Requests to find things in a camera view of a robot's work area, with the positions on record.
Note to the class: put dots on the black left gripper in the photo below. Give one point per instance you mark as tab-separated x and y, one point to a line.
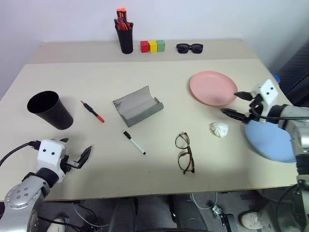
72	164

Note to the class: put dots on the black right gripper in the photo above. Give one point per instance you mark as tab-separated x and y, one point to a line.
256	104

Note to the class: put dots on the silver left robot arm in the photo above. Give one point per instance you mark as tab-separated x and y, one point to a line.
23	193

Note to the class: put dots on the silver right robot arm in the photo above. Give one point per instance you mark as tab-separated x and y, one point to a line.
298	130

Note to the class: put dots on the crumpled white paper ball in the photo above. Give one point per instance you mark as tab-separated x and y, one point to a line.
219	129

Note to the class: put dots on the pink plate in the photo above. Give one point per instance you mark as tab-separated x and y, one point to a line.
212	88

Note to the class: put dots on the red and black pen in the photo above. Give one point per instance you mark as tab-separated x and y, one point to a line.
93	112

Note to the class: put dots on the empty black cup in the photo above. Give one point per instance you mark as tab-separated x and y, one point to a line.
53	113

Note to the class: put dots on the light blue plate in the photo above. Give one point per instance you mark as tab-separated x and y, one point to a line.
268	140

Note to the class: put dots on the white marker with black cap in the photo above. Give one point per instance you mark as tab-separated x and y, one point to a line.
135	143

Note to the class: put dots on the dark carbon-pattern panel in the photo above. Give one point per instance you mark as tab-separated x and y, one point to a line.
295	70

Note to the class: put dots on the tortoiseshell eyeglasses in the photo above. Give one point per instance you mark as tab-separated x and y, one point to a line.
187	154

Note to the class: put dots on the open grey glasses case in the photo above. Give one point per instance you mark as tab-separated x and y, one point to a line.
137	108

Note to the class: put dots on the black sunglasses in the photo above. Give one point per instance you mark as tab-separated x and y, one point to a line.
189	48

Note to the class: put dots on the white shoe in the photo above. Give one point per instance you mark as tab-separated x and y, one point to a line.
57	225
253	220

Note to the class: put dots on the green cube block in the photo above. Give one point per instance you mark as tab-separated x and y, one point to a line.
161	45

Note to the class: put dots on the yellow cube block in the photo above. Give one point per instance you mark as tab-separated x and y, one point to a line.
152	47

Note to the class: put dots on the red cube block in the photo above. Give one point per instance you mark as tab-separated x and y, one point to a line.
144	47

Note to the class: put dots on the black pen holder cup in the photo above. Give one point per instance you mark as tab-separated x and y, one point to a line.
126	41

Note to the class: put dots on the orange highlighter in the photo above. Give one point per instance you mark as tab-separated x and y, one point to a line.
121	11

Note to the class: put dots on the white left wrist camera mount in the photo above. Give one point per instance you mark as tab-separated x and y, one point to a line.
49	154

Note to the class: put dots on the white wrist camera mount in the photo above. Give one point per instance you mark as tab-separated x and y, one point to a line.
269	91
49	154

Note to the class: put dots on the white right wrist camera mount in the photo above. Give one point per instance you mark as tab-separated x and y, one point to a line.
269	91

